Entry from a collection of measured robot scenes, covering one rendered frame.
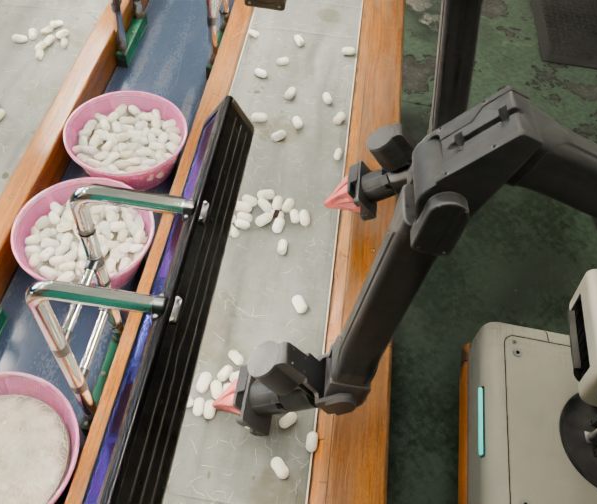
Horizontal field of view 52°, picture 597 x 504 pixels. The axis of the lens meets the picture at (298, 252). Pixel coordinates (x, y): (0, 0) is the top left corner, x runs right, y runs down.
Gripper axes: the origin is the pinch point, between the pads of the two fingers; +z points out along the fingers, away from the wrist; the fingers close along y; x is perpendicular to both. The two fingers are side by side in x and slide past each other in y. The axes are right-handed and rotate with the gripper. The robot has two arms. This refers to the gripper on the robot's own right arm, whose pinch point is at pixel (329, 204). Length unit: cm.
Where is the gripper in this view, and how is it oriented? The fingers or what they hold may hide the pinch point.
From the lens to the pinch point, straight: 121.7
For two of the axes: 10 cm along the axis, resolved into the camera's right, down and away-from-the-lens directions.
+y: -1.2, 8.0, -5.9
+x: 5.9, 5.4, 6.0
